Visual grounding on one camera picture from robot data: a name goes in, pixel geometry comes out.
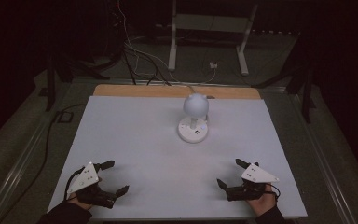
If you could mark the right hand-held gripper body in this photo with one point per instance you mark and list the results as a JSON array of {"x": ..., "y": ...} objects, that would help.
[{"x": 254, "y": 174}]

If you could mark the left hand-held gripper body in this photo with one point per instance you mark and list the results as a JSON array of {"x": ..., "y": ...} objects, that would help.
[{"x": 87, "y": 179}]

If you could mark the white globe desk lamp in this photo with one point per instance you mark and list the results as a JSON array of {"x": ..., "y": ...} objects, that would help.
[{"x": 195, "y": 106}]

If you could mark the person's left hand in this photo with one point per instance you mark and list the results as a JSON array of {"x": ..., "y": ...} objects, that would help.
[{"x": 76, "y": 200}]

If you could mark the person's right hand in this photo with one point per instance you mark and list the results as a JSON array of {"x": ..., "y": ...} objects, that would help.
[{"x": 265, "y": 203}]

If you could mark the white table sheet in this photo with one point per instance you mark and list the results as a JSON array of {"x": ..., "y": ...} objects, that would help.
[{"x": 136, "y": 140}]

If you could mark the black tripod stand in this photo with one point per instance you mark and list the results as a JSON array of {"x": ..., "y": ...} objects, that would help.
[
  {"x": 50, "y": 87},
  {"x": 306, "y": 93}
]

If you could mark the white plug adapter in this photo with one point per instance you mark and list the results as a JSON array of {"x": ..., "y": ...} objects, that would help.
[{"x": 213, "y": 65}]

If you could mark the grey metal stand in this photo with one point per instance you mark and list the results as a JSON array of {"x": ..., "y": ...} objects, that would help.
[{"x": 172, "y": 46}]

